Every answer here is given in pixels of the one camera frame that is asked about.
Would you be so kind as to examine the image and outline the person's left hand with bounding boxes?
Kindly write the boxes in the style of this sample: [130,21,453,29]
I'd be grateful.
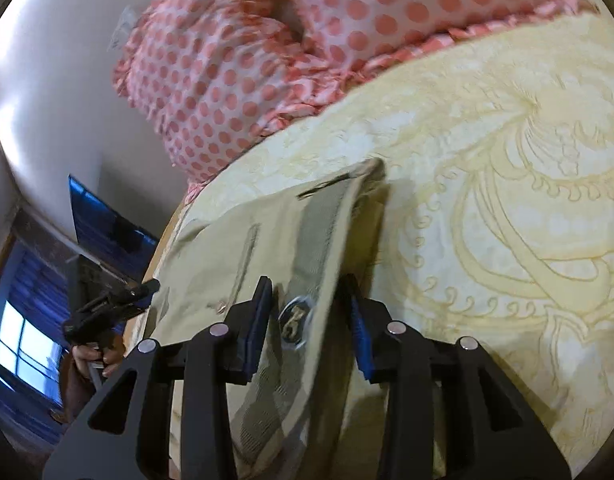
[71,332,126,382]

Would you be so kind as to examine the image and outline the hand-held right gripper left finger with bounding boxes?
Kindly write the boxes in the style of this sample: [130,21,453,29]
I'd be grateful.
[42,276,273,480]

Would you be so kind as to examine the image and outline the dark blue wall screen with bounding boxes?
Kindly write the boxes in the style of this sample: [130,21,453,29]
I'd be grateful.
[68,174,161,262]

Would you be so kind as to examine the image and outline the person's left forearm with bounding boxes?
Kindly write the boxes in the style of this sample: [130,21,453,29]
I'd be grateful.
[58,360,100,425]

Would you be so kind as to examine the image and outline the bright window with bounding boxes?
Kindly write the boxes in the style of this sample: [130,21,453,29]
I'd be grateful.
[0,300,64,397]

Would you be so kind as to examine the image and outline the blue curtain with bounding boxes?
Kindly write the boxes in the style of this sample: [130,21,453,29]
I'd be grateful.
[0,237,75,445]

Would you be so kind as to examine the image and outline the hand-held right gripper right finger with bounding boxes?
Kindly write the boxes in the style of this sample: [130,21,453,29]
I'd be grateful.
[338,276,570,480]

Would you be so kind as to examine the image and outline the pink polka dot pillow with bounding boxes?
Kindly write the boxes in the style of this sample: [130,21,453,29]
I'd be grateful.
[112,0,602,196]

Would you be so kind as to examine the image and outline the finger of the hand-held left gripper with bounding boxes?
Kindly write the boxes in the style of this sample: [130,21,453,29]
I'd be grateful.
[118,279,161,311]

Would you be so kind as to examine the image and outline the beige pants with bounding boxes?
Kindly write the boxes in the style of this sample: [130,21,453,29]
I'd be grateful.
[146,156,394,480]

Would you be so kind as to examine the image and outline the yellow patterned bed sheet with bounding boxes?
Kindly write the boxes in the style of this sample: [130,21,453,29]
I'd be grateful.
[167,0,614,480]

